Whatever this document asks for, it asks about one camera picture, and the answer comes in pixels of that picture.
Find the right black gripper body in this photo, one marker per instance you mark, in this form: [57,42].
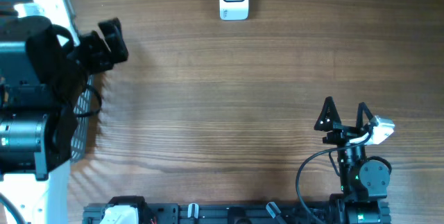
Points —
[342,135]

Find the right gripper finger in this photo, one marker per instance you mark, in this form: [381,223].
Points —
[329,117]
[361,111]

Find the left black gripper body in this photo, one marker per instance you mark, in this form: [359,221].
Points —
[93,58]

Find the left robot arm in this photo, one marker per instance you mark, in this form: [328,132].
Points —
[45,68]

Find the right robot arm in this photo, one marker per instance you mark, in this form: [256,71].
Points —
[364,179]

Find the grey plastic shopping basket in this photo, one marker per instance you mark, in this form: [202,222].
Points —
[62,13]

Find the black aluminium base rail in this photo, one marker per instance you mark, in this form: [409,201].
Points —
[169,213]

